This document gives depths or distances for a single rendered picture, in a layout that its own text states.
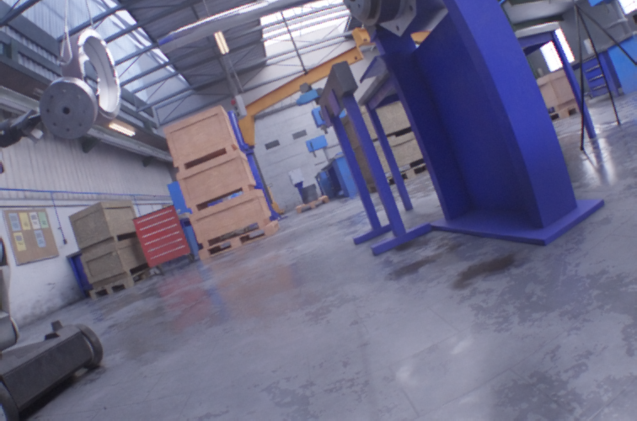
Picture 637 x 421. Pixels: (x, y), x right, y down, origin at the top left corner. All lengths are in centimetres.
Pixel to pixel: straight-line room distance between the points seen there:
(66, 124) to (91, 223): 456
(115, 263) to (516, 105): 527
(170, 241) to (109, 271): 108
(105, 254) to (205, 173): 198
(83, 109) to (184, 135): 443
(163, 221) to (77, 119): 453
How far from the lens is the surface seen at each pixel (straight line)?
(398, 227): 163
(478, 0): 119
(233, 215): 520
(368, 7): 139
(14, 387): 134
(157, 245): 561
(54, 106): 120
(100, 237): 561
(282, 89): 825
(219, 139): 538
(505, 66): 113
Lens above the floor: 37
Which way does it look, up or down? 1 degrees up
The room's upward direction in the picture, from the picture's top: 21 degrees counter-clockwise
